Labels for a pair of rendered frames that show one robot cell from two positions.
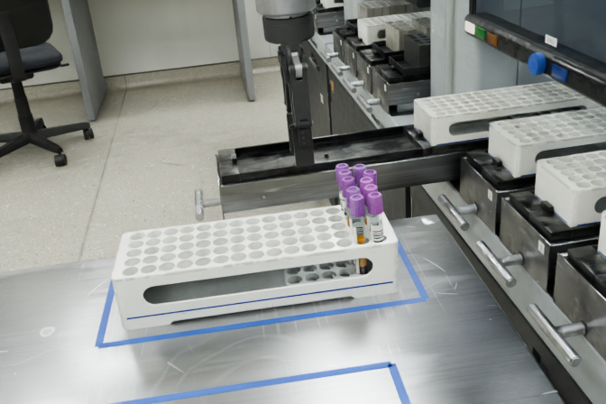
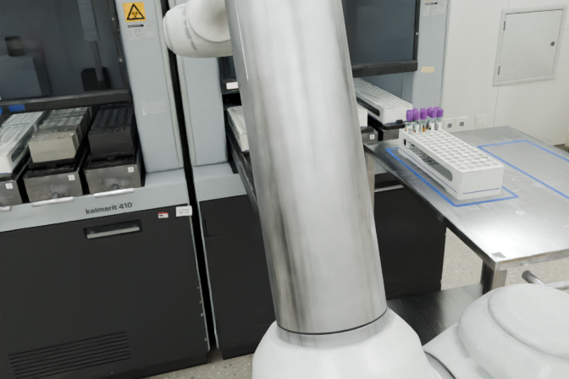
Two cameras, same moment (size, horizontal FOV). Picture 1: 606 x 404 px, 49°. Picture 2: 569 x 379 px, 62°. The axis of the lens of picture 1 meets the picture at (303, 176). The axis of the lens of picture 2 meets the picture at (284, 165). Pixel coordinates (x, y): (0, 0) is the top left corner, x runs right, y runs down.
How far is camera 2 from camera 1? 1.51 m
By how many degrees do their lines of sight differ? 86
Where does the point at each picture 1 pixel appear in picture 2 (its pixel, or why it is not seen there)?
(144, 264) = (486, 162)
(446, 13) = (169, 93)
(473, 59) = (219, 107)
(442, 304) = not seen: hidden behind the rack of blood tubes
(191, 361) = (507, 176)
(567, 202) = (364, 118)
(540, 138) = not seen: hidden behind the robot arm
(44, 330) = (520, 213)
